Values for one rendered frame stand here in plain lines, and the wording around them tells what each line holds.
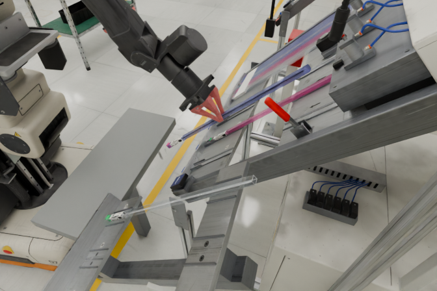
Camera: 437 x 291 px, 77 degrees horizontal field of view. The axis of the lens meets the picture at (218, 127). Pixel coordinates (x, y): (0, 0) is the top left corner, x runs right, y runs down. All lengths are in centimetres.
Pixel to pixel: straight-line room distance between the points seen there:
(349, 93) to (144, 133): 90
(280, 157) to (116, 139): 81
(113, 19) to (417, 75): 51
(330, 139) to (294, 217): 48
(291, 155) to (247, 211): 111
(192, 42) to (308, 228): 65
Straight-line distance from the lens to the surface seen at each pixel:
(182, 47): 59
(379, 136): 50
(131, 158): 113
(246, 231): 158
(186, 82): 63
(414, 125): 49
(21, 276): 177
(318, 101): 64
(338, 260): 92
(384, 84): 49
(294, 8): 195
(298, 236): 92
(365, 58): 52
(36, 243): 147
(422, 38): 44
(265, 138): 155
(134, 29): 58
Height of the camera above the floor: 143
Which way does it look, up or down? 44 degrees down
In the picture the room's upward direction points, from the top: straight up
